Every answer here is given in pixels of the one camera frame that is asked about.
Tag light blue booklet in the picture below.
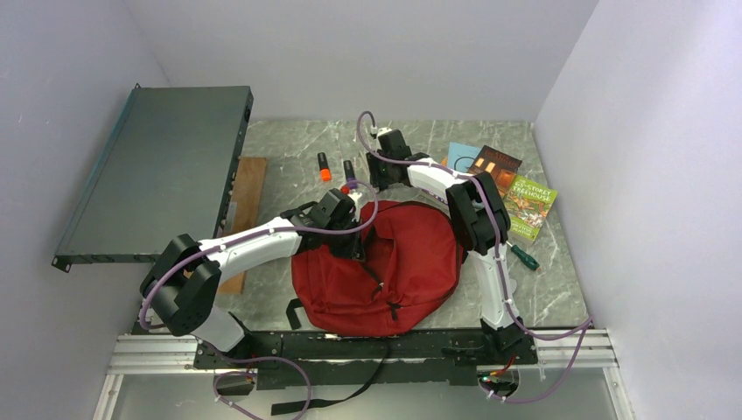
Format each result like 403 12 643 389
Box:
445 142 481 172

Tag purple highlighter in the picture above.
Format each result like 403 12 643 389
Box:
343 160 356 183

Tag red backpack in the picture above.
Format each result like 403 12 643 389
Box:
286 200 466 337

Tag dark grey rack server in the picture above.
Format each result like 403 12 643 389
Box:
52 86 254 271

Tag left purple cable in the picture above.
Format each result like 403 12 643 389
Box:
137 179 381 420

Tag wooden board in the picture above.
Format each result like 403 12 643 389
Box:
217 157 269 296

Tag orange highlighter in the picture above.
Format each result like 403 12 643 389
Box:
317 152 332 182

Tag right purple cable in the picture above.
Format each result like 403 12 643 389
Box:
355 110 595 406

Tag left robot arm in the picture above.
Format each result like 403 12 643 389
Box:
139 188 363 368

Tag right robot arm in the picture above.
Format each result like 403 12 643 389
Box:
367 127 537 364

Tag purple cable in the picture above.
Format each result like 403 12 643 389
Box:
355 110 595 406
137 179 381 420

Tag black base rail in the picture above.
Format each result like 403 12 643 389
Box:
193 328 538 390

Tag green handled screwdriver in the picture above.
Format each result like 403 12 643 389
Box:
507 241 540 271

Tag green Treehouse book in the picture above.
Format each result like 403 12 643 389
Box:
503 175 558 242

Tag dark house cover book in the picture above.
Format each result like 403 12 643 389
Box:
467 145 522 195

